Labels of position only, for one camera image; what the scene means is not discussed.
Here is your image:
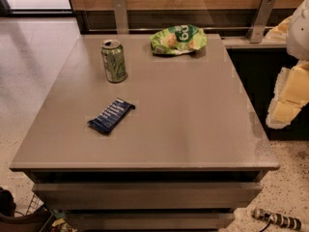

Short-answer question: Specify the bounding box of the green rice chip bag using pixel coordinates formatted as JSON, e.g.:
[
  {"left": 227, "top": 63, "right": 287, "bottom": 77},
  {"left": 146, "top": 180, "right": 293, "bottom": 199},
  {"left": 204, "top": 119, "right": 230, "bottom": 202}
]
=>
[{"left": 150, "top": 24, "right": 207, "bottom": 56}]

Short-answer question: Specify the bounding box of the right metal bracket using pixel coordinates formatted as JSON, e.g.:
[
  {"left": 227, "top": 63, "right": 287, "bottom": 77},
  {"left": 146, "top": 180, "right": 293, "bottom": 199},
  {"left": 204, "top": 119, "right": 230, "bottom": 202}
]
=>
[{"left": 247, "top": 0, "right": 276, "bottom": 44}]

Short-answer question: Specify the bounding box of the left metal bracket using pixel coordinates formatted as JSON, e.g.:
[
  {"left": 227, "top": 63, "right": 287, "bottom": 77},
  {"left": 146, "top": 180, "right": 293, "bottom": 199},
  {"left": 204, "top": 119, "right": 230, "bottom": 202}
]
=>
[{"left": 112, "top": 0, "right": 129, "bottom": 34}]

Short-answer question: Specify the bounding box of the dark blue snack bar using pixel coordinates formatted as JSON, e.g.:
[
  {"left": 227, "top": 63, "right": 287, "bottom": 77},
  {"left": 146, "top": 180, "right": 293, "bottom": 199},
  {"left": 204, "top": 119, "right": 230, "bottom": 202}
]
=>
[{"left": 87, "top": 98, "right": 135, "bottom": 135}]

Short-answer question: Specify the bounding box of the grey drawer cabinet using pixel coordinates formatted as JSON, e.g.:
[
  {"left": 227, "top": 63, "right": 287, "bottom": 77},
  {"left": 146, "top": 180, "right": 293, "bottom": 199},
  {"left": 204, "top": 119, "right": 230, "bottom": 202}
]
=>
[{"left": 11, "top": 35, "right": 279, "bottom": 232}]

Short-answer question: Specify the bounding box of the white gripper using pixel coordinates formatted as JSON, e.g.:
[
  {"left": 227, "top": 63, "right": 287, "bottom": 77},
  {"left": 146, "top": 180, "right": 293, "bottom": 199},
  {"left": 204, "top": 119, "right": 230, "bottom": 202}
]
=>
[{"left": 266, "top": 0, "right": 309, "bottom": 130}]

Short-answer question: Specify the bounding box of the green soda can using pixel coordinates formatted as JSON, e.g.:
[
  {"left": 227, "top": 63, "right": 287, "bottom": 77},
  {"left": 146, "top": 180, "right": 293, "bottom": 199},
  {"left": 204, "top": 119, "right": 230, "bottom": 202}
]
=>
[{"left": 101, "top": 40, "right": 127, "bottom": 83}]

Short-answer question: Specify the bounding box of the dark basket with clutter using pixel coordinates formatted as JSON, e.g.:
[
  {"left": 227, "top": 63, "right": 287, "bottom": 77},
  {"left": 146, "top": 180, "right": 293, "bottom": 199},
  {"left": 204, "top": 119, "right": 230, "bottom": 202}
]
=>
[{"left": 0, "top": 188, "right": 77, "bottom": 232}]

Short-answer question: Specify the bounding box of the metal bracket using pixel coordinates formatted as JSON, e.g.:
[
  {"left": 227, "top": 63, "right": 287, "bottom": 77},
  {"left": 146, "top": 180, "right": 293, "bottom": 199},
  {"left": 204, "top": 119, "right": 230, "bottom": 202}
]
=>
[
  {"left": 112, "top": 0, "right": 129, "bottom": 34},
  {"left": 247, "top": 0, "right": 276, "bottom": 44}
]

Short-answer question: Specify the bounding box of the black white striped cable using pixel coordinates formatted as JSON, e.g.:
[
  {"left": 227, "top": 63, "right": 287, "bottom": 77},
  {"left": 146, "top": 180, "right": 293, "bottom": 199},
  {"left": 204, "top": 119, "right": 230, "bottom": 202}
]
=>
[{"left": 251, "top": 207, "right": 303, "bottom": 232}]

